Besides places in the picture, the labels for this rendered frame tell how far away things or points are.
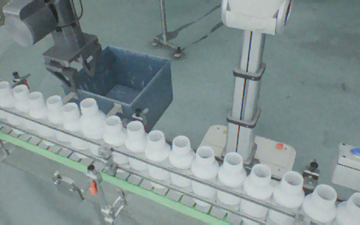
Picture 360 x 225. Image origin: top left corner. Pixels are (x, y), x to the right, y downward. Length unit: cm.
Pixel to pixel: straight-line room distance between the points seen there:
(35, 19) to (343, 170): 68
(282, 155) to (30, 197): 152
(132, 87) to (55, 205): 94
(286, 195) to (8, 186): 194
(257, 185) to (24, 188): 182
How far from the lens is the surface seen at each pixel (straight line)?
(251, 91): 133
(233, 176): 69
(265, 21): 112
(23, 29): 60
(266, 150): 192
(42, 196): 222
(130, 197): 89
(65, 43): 67
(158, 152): 73
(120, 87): 158
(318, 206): 68
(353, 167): 80
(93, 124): 79
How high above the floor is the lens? 169
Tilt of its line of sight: 43 degrees down
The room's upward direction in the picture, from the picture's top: 4 degrees counter-clockwise
